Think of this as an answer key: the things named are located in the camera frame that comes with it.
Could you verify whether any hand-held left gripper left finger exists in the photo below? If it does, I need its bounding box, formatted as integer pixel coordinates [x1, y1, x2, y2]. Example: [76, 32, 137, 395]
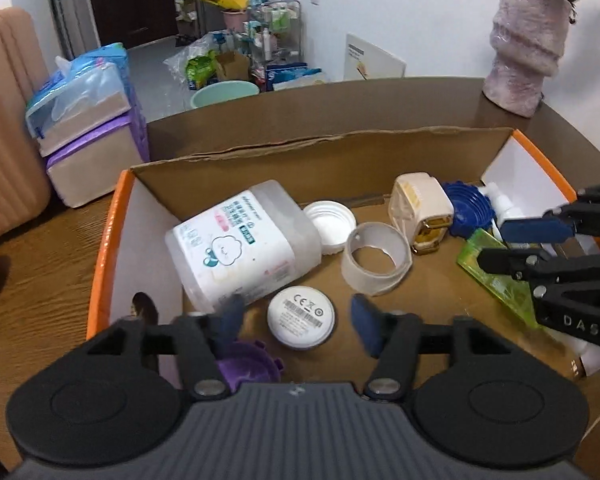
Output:
[87, 294, 246, 401]

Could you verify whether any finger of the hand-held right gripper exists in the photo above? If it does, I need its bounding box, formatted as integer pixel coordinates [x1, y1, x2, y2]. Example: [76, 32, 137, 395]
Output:
[477, 248, 600, 283]
[499, 182, 600, 248]

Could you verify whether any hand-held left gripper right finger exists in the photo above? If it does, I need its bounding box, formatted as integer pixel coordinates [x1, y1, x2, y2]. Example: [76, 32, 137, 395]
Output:
[350, 294, 512, 401]

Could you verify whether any green spray bottle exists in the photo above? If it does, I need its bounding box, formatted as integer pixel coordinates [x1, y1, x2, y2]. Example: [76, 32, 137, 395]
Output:
[455, 227, 548, 330]

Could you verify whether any small white spray bottle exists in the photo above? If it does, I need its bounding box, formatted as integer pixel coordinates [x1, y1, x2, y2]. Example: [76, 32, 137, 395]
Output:
[479, 182, 525, 241]

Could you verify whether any purple ridged cap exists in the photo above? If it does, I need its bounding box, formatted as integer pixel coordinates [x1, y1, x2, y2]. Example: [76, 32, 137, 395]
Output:
[214, 339, 284, 395]

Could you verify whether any white tape roll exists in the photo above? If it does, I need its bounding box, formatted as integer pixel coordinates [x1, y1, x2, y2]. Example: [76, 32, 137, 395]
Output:
[339, 222, 414, 297]

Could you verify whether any white round disc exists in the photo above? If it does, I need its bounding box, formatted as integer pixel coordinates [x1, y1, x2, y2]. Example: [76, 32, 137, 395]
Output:
[267, 284, 337, 351]

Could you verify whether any blue ridged cap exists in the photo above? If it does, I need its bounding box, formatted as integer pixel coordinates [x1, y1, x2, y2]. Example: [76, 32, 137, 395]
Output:
[440, 182, 497, 239]

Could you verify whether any white screw cap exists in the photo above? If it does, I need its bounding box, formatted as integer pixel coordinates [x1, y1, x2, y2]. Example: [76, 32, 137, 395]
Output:
[302, 200, 357, 256]

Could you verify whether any beige plug adapter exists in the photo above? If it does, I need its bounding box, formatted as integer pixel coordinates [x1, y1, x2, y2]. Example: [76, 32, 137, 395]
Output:
[389, 172, 455, 257]

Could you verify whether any red cardboard box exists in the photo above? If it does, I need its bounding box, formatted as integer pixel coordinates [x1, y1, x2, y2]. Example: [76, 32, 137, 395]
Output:
[86, 77, 600, 461]

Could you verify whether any white plastic jar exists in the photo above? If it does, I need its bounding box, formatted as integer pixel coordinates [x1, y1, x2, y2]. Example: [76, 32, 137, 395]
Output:
[164, 180, 324, 314]

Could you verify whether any pink ribbed vase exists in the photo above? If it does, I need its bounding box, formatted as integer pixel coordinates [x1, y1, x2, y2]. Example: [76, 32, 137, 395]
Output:
[482, 0, 572, 119]

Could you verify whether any purple tissue pack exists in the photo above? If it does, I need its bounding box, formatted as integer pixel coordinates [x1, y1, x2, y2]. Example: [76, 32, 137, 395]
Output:
[46, 106, 151, 209]

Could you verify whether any green basin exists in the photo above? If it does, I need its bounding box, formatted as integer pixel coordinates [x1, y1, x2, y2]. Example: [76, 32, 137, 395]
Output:
[189, 81, 261, 111]

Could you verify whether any white board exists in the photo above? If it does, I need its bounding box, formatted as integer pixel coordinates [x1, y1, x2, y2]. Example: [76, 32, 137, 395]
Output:
[343, 33, 407, 82]

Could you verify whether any small brown carton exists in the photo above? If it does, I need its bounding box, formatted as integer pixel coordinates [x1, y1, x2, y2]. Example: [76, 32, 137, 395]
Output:
[214, 51, 252, 82]

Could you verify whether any clear plastic bag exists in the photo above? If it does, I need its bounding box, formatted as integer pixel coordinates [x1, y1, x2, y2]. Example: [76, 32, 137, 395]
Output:
[163, 35, 222, 92]

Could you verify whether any blue tissue pack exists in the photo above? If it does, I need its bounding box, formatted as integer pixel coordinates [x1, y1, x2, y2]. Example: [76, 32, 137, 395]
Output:
[25, 43, 132, 157]

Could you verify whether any pink suitcase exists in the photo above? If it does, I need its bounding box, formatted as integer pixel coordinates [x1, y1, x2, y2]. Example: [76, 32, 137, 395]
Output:
[0, 7, 52, 247]

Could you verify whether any dark brown door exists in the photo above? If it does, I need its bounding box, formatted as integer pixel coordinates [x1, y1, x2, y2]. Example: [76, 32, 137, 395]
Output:
[82, 0, 176, 49]

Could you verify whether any wire rack with bottles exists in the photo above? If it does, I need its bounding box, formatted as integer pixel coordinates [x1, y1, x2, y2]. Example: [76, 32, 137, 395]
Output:
[246, 0, 304, 72]

